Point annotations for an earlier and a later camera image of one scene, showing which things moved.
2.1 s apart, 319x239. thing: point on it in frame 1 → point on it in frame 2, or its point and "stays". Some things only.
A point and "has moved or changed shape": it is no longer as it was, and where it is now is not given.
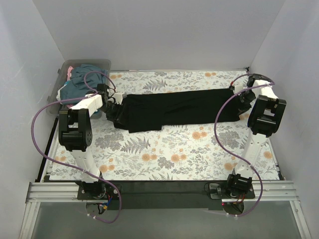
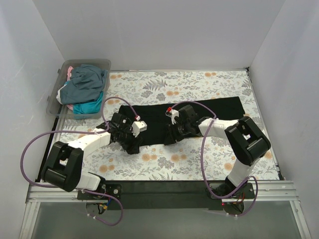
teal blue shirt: x=76 y=87 stays
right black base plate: x=218 y=190 stays
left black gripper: x=112 y=109 → x=130 y=143
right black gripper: x=244 y=100 → x=172 y=134
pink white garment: x=69 y=72 stays
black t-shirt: x=147 y=112 has moved or changed shape
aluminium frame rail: x=37 y=192 stays
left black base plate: x=98 y=190 stays
